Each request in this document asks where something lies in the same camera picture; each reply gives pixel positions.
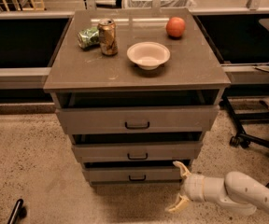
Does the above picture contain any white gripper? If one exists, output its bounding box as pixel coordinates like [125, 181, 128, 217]
[165, 161, 205, 214]

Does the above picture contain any grey bottom drawer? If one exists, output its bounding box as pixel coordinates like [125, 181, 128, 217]
[83, 167, 181, 183]

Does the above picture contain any grey drawer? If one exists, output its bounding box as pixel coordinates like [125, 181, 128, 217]
[83, 167, 181, 183]
[72, 141, 203, 162]
[56, 105, 219, 134]

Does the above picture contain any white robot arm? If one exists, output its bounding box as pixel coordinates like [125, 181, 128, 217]
[166, 161, 269, 216]

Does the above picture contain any grey middle drawer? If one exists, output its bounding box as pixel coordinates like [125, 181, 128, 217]
[72, 141, 203, 162]

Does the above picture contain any grey top drawer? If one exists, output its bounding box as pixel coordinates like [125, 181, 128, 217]
[56, 105, 219, 134]

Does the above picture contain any grey drawer cabinet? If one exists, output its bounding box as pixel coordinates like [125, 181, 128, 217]
[42, 7, 232, 189]

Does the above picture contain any black office chair base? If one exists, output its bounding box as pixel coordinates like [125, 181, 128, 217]
[219, 93, 269, 189]

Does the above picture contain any white paper bowl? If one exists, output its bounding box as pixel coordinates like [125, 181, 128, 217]
[127, 42, 170, 70]

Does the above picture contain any red apple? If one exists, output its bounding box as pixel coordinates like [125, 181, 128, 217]
[166, 17, 186, 38]

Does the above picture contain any black chair leg left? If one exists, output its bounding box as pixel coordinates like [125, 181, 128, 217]
[7, 199, 26, 224]

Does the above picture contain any green crushed can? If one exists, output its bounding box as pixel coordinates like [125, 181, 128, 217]
[78, 27, 99, 49]

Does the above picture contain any gold soda can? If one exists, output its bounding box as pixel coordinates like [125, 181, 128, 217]
[97, 19, 118, 56]

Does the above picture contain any white wire basket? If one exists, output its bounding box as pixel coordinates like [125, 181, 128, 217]
[122, 0, 195, 8]

